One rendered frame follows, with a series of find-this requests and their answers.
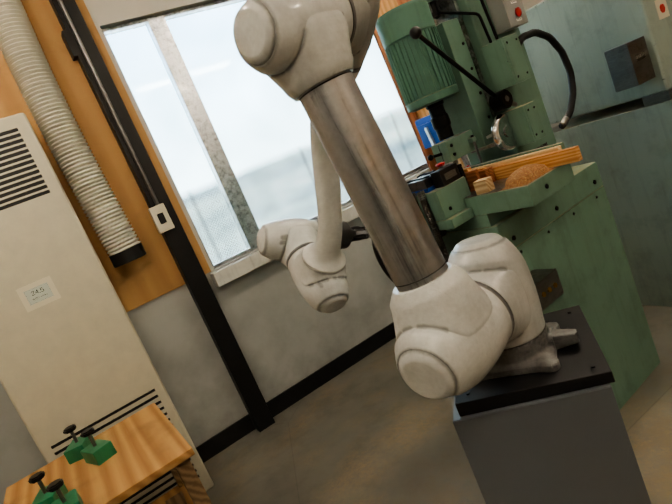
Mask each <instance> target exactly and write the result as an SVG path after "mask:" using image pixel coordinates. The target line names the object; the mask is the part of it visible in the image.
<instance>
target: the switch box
mask: <svg viewBox="0 0 672 504"><path fill-rule="evenodd" d="M510 1H513V0H486V3H487V6H488V9H489V12H490V14H491V17H492V20H493V23H494V26H495V29H496V32H497V35H499V34H502V33H505V32H508V31H511V30H514V29H516V28H518V27H520V26H522V25H524V24H526V23H528V18H527V15H526V12H525V9H524V6H523V3H522V0H516V3H513V4H511V2H510ZM517 7H519V8H520V9H521V10H522V15H521V16H520V17H522V20H520V21H517V20H516V19H517V18H520V17H518V16H517V15H516V14H515V8H517Z"/></svg>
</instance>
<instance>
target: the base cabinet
mask: <svg viewBox="0 0 672 504"><path fill-rule="evenodd" d="M516 248H517V249H518V250H519V252H520V253H521V254H522V256H523V257H524V259H525V261H526V263H527V265H528V268H529V270H530V272H531V271H532V270H534V269H556V270H557V273H558V276H559V279H560V282H561V285H562V287H563V290H564V293H563V294H562V295H561V296H560V297H559V298H557V299H556V300H555V301H554V302H553V303H552V304H550V305H549V306H548V307H547V308H546V309H544V310H543V311H542V312H543V314H546V313H550V312H554V311H558V310H562V309H566V308H570V307H574V306H578V305H579V306H580V308H581V310H582V312H583V314H584V316H585V318H586V320H587V322H588V324H589V326H590V328H591V330H592V332H593V334H594V336H595V338H596V340H597V342H598V344H599V346H600V348H601V350H602V352H603V354H604V357H605V359H606V361H607V363H608V365H609V367H610V369H611V371H612V373H613V376H614V379H615V382H613V383H610V385H611V387H612V390H613V393H614V396H615V399H616V401H617V404H618V407H619V410H620V409H621V408H622V407H623V406H624V405H625V403H626V402H627V401H628V400H629V399H630V397H631V396H632V395H633V394H634V393H635V392H636V390H637V389H638V388H639V387H640V386H641V384H642V383H643V382H644V381H645V380H646V379H647V377H648V376H649V375H650V374H651V373H652V372H653V370H654V369H655V368H656V367H657V366H658V364H659V363H660V360H659V357H658V353H657V350H656V347H655V344H654V341H653V338H652V335H651V332H650V328H649V325H648V322H647V319H646V316H645V313H644V310H643V307H642V304H641V300H640V297H639V294H638V291H637V288H636V285H635V282H634V279H633V275H632V272H631V269H630V266H629V263H628V260H627V257H626V254H625V250H624V247H623V244H622V241H621V238H620V235H619V232H618V229H617V225H616V222H615V219H614V216H613V213H612V210H611V207H610V204H609V201H608V197H607V194H606V191H605V188H604V186H601V187H600V188H598V189H597V190H596V191H594V192H593V193H591V194H590V195H589V196H587V197H586V198H584V199H583V200H581V201H580V202H579V203H577V204H576V205H574V206H573V207H572V208H570V209H569V210H567V211H566V212H565V213H563V214H562V215H560V216H559V217H557V218H556V219H555V220H553V221H552V222H550V223H549V224H548V225H546V226H545V227H543V228H542V229H541V230H539V231H538V232H536V233H535V234H533V235H532V236H531V237H529V238H528V239H526V240H525V241H524V242H522V243H521V244H519V245H518V246H517V247H516Z"/></svg>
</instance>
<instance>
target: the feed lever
mask: <svg viewBox="0 0 672 504"><path fill-rule="evenodd" d="M410 37H411V38H412V39H418V38H419V39H420V40H421V41H422V42H424V43H425V44H426V45H427V46H429V47H430V48H431V49H432V50H434V51H435V52H436V53H437V54H439V55H440V56H441V57H443V58H444V59H445V60H446V61H448V62H449V63H450V64H451V65H453V66H454V67H455V68H456V69H458V70H459V71H460V72H461V73H463V74H464V75H465V76H466V77H468V78H469V79H470V80H472V81H473V82H474V83H475V84H477V85H478V86H479V87H480V88H482V89H483V90H484V91H485V92H487V93H488V94H489V95H490V98H489V105H490V107H491V109H492V110H493V111H495V112H499V111H502V110H504V109H507V108H510V107H511V106H514V107H516V106H517V105H518V103H517V102H515V101H513V98H512V95H511V93H510V92H509V91H508V90H506V89H504V90H501V91H499V92H496V93H494V92H493V91H492V90H490V89H489V88H488V87H487V86H485V85H484V84H483V83H482V82H481V81H479V80H478V79H477V78H476V77H474V76H473V75H472V74H471V73H469V72H468V71H467V70H466V69H464V68H463V67H462V66H461V65H459V64H458V63H457V62H456V61H454V60H453V59H452V58H451V57H449V56H448V55H447V54H446V53H444V52H443V51H442V50H441V49H439V48H438V47H437V46H436V45H434V44H433V43H432V42H431V41H429V40H428V39H427V38H426V37H424V36H423V35H422V31H421V29H420V28H419V27H418V26H414V27H412V28H411V29H410Z"/></svg>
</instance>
